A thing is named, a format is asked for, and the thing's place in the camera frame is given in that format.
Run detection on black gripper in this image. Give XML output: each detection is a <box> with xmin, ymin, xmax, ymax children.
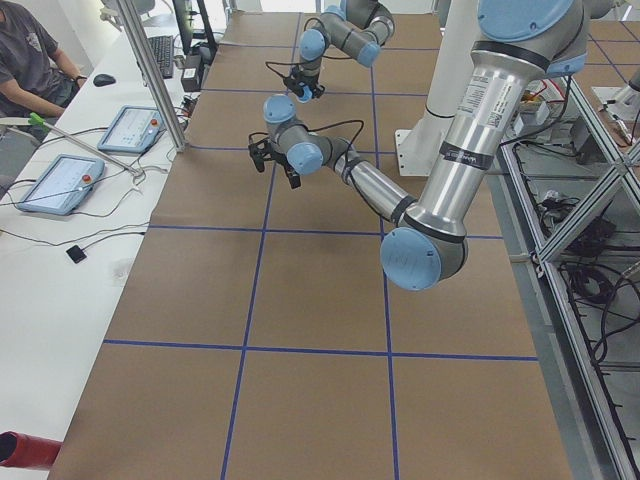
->
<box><xmin>274</xmin><ymin>152</ymin><xmax>301</xmax><ymax>189</ymax></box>
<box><xmin>289</xmin><ymin>65</ymin><xmax>325</xmax><ymax>99</ymax></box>

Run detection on light blue paper cup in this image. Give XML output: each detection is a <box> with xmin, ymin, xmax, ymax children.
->
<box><xmin>297</xmin><ymin>84</ymin><xmax>313</xmax><ymax>103</ymax></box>

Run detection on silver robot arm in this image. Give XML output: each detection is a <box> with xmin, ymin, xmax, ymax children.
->
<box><xmin>249</xmin><ymin>1</ymin><xmax>612</xmax><ymax>291</ymax></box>
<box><xmin>284</xmin><ymin>1</ymin><xmax>395</xmax><ymax>102</ymax></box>

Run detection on black power supply box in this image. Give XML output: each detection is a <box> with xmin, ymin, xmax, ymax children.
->
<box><xmin>181</xmin><ymin>55</ymin><xmax>204</xmax><ymax>93</ymax></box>

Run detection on black keyboard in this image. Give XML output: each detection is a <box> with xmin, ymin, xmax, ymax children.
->
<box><xmin>147</xmin><ymin>35</ymin><xmax>174</xmax><ymax>79</ymax></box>

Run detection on far teach pendant tablet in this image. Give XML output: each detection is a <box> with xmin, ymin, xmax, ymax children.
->
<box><xmin>97</xmin><ymin>105</ymin><xmax>164</xmax><ymax>155</ymax></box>

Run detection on teach pendant tablet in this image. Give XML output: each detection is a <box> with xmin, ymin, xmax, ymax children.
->
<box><xmin>97</xmin><ymin>105</ymin><xmax>164</xmax><ymax>155</ymax></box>
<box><xmin>16</xmin><ymin>154</ymin><xmax>105</xmax><ymax>216</ymax></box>

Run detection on black computer mouse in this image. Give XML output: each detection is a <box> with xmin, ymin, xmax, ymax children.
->
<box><xmin>93</xmin><ymin>74</ymin><xmax>116</xmax><ymax>87</ymax></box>

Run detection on near teach pendant tablet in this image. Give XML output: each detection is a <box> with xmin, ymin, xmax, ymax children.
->
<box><xmin>16</xmin><ymin>154</ymin><xmax>105</xmax><ymax>216</ymax></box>

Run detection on small black square pad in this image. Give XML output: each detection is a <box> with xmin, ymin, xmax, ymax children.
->
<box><xmin>66</xmin><ymin>245</ymin><xmax>87</xmax><ymax>264</ymax></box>

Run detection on seated person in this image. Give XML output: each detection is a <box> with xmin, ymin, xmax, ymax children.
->
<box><xmin>1</xmin><ymin>1</ymin><xmax>87</xmax><ymax>120</ymax></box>

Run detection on red cylinder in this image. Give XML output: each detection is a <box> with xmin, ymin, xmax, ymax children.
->
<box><xmin>1</xmin><ymin>431</ymin><xmax>62</xmax><ymax>471</ymax></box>

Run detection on white camera pole base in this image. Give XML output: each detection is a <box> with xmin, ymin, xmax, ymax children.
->
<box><xmin>395</xmin><ymin>0</ymin><xmax>480</xmax><ymax>177</ymax></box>

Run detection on aluminium frame post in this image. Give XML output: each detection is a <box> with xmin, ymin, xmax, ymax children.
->
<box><xmin>116</xmin><ymin>0</ymin><xmax>186</xmax><ymax>153</ymax></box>

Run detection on metal rod green handle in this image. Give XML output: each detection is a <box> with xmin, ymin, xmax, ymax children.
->
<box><xmin>1</xmin><ymin>113</ymin><xmax>144</xmax><ymax>178</ymax></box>

